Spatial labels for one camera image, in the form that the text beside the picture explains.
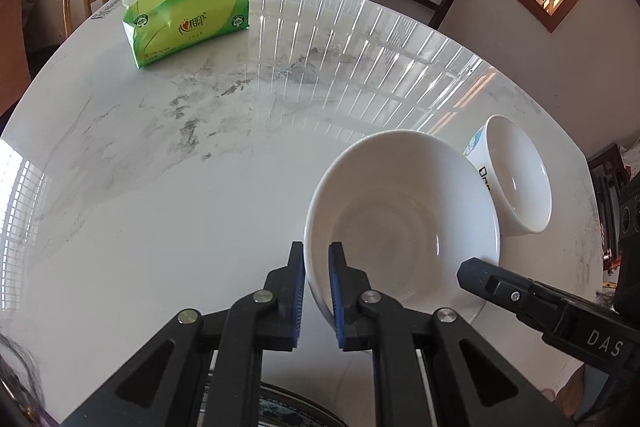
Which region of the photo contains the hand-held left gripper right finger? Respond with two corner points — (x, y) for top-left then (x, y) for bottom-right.
(327, 243), (576, 427)

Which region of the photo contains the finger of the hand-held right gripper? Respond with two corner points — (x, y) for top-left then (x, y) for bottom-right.
(457, 257), (569, 334)

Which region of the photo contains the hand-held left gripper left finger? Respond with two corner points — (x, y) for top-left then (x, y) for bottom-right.
(62, 242), (306, 427)

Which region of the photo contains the white and pink rabbit bowl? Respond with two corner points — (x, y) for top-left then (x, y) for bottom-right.
(304, 129), (501, 333)

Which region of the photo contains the blue and white patterned plate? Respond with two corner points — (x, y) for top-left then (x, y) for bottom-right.
(260, 382), (347, 427)

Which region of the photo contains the white bowl with blue print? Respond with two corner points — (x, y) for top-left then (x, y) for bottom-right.
(462, 114), (553, 238)

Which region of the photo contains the green tissue pack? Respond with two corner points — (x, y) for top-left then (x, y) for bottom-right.
(121, 0), (251, 68)

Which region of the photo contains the orange cloth cover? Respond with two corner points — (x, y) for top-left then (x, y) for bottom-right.
(0, 0), (32, 118)

